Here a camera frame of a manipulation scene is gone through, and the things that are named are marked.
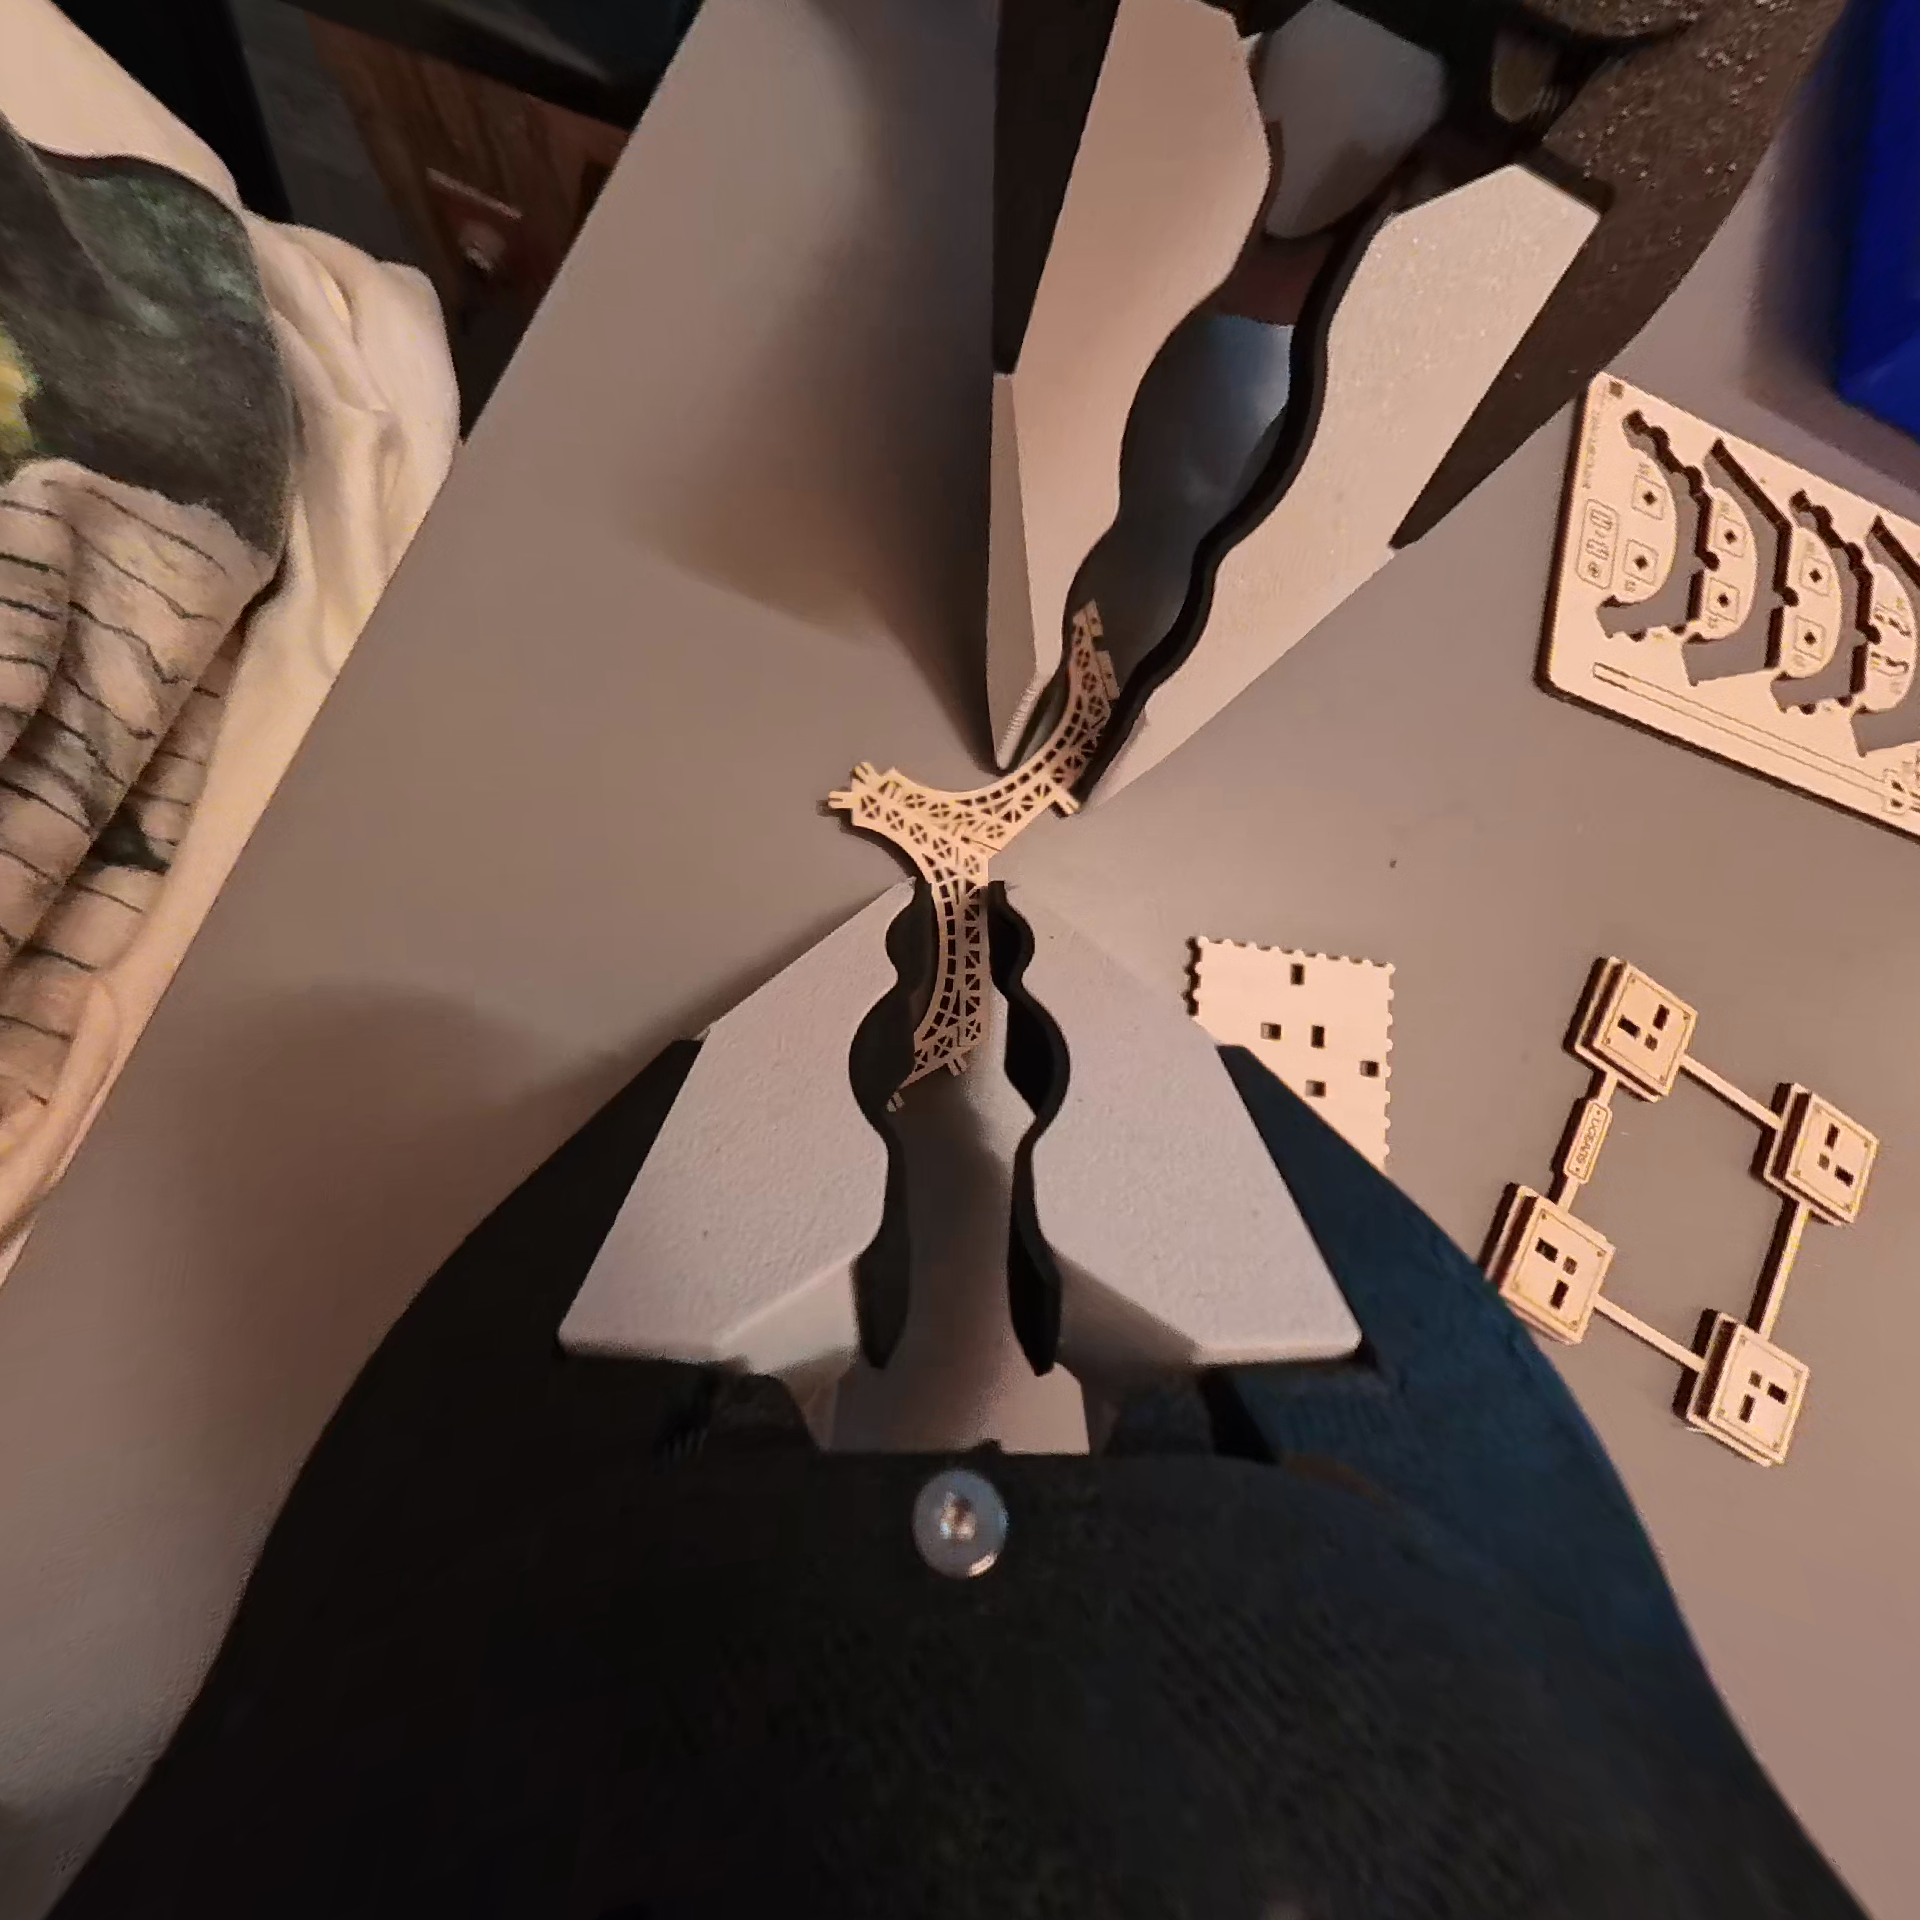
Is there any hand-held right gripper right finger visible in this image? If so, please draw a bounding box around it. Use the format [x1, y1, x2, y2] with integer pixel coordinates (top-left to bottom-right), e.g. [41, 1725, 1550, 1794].
[990, 881, 1384, 1377]

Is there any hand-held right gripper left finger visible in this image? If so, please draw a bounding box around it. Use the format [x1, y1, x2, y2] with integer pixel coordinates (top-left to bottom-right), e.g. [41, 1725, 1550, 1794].
[559, 881, 920, 1375]

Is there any square wooden plate with holes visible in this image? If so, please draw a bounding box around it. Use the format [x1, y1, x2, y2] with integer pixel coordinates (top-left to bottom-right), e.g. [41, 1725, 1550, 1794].
[1189, 936, 1400, 1176]

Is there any dark wooden cabinet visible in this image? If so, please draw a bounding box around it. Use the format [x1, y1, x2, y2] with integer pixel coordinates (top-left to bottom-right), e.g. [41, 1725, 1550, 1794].
[90, 0, 712, 438]

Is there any printed cream cloth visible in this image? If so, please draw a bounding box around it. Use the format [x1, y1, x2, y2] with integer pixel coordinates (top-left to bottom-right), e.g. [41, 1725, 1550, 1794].
[0, 0, 462, 1281]

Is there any curved wooden lattice piece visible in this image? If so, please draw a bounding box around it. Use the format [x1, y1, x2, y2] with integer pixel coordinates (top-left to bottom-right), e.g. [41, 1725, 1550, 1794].
[830, 598, 1133, 840]
[843, 800, 1003, 1114]

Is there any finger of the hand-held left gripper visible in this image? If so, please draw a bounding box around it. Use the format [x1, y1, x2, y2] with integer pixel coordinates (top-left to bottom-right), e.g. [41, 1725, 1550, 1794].
[1079, 151, 1603, 794]
[985, 0, 1280, 768]

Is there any wooden frame with four blocks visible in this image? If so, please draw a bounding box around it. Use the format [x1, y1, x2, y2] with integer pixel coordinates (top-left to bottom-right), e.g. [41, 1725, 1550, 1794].
[1480, 954, 1881, 1469]

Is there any wooden cutout sheet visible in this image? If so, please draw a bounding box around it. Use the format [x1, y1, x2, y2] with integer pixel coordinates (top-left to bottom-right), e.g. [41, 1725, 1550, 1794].
[1536, 371, 1920, 840]

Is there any blue box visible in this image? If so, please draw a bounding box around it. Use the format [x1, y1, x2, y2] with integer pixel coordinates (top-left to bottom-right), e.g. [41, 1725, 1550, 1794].
[1828, 0, 1920, 438]

